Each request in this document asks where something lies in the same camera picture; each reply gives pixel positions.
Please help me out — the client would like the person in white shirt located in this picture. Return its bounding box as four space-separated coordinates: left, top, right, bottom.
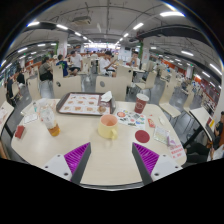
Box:
69 50 83 76

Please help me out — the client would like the person seated far right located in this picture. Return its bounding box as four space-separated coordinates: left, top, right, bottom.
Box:
184 111 224 163

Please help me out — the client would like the person in white far centre-right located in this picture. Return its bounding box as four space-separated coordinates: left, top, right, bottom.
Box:
127 51 140 68

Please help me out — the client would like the person in blue shirt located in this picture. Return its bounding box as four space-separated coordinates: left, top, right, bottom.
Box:
56 54 69 77

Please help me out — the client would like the red round lid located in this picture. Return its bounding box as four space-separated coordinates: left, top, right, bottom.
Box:
135 130 150 143

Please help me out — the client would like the white crumpled napkin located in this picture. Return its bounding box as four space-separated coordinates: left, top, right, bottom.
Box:
101 91 112 102

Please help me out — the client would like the colourful sticker sheet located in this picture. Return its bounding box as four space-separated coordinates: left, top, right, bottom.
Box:
115 109 146 130

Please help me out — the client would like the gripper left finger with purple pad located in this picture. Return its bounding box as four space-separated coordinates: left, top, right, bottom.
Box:
42 142 92 186

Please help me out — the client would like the beige chair back centre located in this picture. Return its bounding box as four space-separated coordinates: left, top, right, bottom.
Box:
95 76 127 101

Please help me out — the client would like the red card on table left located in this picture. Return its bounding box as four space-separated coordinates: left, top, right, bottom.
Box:
15 125 25 138

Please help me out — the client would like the white card left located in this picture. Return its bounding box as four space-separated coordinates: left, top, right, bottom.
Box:
24 113 38 124

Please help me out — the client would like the person in white seated centre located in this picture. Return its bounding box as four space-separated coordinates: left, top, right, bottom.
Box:
100 51 116 77

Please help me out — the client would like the red and white leaflet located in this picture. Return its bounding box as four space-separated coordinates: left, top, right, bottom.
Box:
168 139 185 160

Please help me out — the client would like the brown serving tray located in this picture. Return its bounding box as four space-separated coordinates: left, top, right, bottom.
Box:
56 92 116 116

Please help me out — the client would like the clear plastic bag right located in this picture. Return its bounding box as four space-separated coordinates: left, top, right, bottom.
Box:
153 126 169 145

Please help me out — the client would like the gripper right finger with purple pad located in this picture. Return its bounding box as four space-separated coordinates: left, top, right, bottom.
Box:
131 142 183 186

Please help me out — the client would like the yellow mug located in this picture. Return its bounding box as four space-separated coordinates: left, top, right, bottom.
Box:
98 114 118 140

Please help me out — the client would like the beige chair back left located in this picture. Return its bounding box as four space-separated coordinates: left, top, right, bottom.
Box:
53 76 82 99

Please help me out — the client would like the beige chair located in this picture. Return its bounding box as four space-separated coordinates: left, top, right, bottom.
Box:
95 76 127 101
53 76 82 99

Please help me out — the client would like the red paper cup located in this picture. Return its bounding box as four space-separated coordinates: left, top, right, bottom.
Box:
134 93 149 113

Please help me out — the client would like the person in grey shirt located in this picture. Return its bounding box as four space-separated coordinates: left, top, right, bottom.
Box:
39 57 53 81

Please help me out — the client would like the red small packet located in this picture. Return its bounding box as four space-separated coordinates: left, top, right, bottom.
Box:
147 118 155 128

